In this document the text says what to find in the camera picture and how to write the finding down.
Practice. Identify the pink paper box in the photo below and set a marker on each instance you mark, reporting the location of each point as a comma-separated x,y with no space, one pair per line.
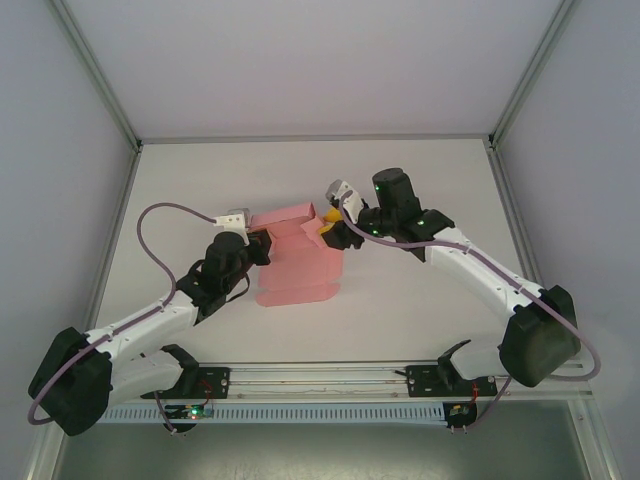
300,270

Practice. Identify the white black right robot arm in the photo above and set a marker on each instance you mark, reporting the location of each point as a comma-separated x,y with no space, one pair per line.
475,272

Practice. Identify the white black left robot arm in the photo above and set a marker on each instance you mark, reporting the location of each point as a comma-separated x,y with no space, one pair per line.
145,320

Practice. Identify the aluminium table edge profile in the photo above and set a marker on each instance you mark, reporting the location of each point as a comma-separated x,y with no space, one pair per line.
505,190
120,210

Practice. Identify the circuit board with lit leds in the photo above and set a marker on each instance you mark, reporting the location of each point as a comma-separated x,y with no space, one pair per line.
192,412

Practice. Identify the small green circuit board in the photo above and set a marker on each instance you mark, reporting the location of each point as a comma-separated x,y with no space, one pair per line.
459,411

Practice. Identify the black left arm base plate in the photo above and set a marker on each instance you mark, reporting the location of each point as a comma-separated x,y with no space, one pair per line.
215,380

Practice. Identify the aluminium mounting rail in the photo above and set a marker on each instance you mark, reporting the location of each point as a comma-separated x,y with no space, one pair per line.
320,372

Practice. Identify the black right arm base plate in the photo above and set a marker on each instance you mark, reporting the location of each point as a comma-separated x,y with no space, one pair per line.
425,382

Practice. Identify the aluminium frame post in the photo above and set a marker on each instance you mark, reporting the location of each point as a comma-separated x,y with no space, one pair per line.
532,70
95,70

